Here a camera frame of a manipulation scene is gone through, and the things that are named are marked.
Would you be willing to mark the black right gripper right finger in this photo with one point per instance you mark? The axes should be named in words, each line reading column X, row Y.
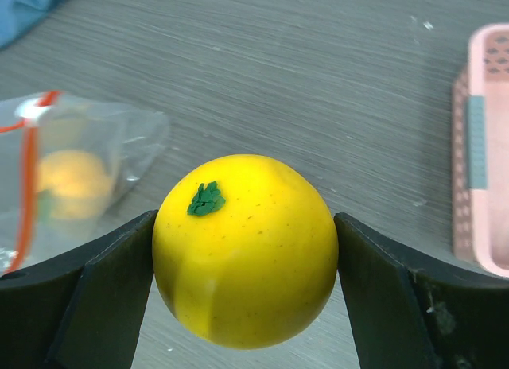
column 410, row 310

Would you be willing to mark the orange-yellow peach fruit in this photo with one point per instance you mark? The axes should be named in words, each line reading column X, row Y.
column 74, row 184

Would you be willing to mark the yellow round fruit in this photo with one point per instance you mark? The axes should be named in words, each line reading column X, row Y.
column 245, row 252

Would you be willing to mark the blue cloth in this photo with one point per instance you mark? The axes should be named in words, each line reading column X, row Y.
column 18, row 17

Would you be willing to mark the clear zip top bag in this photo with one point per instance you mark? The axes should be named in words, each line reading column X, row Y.
column 126, row 138

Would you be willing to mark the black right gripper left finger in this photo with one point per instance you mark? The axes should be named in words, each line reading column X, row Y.
column 83, row 308

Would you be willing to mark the pink perforated plastic basket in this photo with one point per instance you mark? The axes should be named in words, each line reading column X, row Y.
column 480, row 152

